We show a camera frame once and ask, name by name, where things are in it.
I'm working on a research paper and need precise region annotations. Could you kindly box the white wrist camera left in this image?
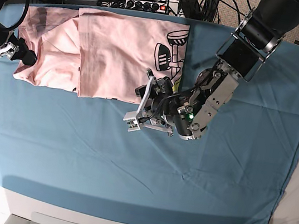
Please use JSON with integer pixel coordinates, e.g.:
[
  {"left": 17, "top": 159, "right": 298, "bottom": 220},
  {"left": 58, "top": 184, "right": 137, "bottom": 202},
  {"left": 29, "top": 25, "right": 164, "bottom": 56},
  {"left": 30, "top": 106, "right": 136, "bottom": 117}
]
[{"left": 123, "top": 111, "right": 143, "bottom": 132}]

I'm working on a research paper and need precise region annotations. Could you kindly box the pink T-shirt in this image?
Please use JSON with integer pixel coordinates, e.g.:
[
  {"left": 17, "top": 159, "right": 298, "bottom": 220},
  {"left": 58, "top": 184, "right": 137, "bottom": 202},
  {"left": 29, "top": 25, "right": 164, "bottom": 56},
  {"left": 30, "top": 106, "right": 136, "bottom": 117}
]
[{"left": 13, "top": 7, "right": 190, "bottom": 103}]

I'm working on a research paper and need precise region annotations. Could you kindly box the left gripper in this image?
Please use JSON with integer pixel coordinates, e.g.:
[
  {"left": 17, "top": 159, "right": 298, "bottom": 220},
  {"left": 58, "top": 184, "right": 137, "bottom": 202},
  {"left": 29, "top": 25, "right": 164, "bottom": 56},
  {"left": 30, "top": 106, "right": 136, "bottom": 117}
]
[{"left": 134, "top": 68, "right": 174, "bottom": 135}]

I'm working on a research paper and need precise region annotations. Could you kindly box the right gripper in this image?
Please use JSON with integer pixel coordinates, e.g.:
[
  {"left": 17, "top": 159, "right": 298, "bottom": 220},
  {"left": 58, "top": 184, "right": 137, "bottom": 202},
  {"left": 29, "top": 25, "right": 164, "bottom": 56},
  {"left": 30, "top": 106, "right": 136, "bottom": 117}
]
[{"left": 0, "top": 31, "right": 37, "bottom": 66}]

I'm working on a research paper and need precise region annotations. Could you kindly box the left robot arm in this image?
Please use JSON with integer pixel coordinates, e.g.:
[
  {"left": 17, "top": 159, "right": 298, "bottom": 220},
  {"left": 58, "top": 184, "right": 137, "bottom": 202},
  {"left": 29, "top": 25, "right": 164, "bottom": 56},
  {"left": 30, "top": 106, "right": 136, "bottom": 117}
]
[{"left": 124, "top": 0, "right": 299, "bottom": 140}]

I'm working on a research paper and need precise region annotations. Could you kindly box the teal table cloth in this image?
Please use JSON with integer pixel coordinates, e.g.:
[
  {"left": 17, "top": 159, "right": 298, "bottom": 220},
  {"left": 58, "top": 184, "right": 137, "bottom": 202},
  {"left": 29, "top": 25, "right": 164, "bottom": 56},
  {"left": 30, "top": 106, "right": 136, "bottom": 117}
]
[{"left": 0, "top": 0, "right": 299, "bottom": 224}]

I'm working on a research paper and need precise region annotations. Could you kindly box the white power strip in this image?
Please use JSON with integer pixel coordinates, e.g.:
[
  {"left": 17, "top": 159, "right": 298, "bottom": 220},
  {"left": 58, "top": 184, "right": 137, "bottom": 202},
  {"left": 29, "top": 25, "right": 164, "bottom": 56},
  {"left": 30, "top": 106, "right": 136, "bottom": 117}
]
[{"left": 120, "top": 0, "right": 178, "bottom": 16}]

